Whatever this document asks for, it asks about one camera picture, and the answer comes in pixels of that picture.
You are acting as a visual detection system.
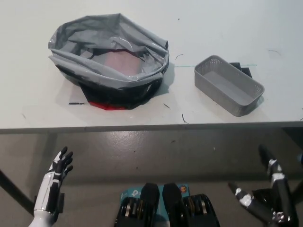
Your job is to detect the black floor plate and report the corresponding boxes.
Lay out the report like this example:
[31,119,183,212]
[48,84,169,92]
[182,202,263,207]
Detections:
[56,192,65,211]

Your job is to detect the black diagonal table leg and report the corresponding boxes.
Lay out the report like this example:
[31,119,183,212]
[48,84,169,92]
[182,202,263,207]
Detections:
[0,163,35,216]

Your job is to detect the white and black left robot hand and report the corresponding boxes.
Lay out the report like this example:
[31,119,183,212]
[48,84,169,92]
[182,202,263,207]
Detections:
[34,146,74,216]

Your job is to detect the black robot feet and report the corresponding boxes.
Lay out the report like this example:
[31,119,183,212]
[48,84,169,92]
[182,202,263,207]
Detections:
[115,182,222,227]

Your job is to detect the black tape patch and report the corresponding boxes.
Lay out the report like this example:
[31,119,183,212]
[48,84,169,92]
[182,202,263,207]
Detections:
[228,62,253,80]

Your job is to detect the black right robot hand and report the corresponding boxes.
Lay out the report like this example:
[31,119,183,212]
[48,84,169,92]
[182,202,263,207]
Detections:
[228,144,299,227]

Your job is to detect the grey rectangular perforated container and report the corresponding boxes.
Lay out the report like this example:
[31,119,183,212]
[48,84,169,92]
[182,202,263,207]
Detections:
[194,55,265,117]

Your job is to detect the grey and black plastic bag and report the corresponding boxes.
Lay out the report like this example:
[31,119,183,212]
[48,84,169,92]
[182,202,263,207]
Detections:
[48,13,170,111]

